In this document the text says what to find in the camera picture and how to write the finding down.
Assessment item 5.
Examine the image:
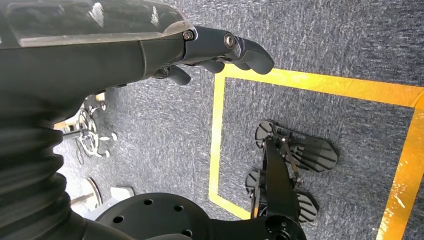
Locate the black robot left leg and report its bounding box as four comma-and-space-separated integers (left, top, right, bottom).
251, 134, 304, 229

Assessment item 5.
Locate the black robot left foot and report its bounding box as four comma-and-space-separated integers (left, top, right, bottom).
254, 120, 339, 174

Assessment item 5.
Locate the chrome stanchion post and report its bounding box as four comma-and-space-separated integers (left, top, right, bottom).
66, 176, 104, 216

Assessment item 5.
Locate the black robot torso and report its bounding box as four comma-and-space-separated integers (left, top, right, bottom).
82, 192, 308, 240

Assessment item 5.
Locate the chrome chair base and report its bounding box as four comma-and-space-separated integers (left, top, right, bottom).
54, 92, 119, 166

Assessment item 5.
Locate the black robot foot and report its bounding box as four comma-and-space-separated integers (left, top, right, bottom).
254, 120, 339, 174
245, 168, 320, 224

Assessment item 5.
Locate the yellow floor tape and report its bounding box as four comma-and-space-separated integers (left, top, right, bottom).
207, 63, 424, 240

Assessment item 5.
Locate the black robot right foot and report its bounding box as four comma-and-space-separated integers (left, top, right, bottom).
245, 168, 320, 224

